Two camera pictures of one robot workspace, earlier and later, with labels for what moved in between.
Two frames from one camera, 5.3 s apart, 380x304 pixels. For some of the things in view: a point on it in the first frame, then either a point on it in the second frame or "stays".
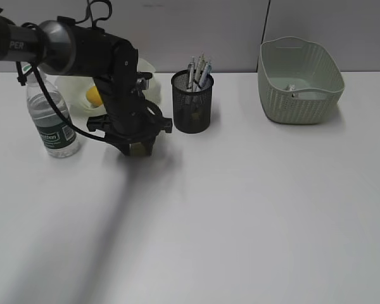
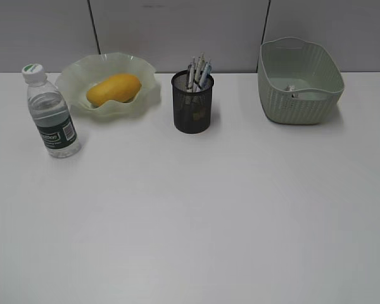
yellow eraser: (196, 116) stays
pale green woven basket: (299, 82) stays
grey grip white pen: (191, 72) stays
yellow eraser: (137, 149) -> (202, 112)
